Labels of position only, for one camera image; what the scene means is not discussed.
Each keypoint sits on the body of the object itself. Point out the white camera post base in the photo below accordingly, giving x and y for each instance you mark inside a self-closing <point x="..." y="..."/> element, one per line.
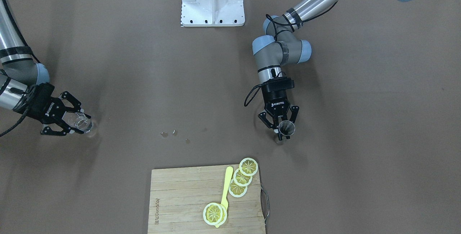
<point x="207" y="13"/>

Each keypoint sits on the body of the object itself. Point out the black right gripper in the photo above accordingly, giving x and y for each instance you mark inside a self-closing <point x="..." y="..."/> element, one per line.
<point x="44" y="107"/>

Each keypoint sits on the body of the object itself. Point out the clear glass measuring cup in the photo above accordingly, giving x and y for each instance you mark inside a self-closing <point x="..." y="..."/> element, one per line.
<point x="78" y="120"/>

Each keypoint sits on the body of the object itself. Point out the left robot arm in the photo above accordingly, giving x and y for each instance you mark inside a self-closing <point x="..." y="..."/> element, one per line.
<point x="276" y="48"/>

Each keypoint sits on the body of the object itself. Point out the lemon slice on knife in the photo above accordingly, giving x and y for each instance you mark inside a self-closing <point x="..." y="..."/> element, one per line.
<point x="214" y="214"/>

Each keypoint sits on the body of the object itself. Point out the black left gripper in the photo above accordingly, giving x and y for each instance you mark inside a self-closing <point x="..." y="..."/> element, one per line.
<point x="276" y="99"/>

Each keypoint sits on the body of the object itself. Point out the lemon slice near knife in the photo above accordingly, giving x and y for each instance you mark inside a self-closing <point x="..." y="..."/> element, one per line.
<point x="237" y="191"/>

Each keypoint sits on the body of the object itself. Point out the lemon slice middle of row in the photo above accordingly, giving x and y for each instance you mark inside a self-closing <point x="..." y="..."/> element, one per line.
<point x="240" y="179"/>

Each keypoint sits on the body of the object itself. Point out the steel jigger shaker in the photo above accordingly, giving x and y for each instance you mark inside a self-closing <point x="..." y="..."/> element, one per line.
<point x="284" y="131"/>

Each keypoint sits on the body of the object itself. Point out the bamboo cutting board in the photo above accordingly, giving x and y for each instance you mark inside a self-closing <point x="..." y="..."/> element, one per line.
<point x="179" y="195"/>

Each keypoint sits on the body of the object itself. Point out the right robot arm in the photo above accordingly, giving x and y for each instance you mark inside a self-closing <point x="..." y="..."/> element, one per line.
<point x="26" y="88"/>

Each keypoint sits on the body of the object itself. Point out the lemon slice end of row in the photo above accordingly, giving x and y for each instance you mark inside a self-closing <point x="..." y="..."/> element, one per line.
<point x="248" y="166"/>

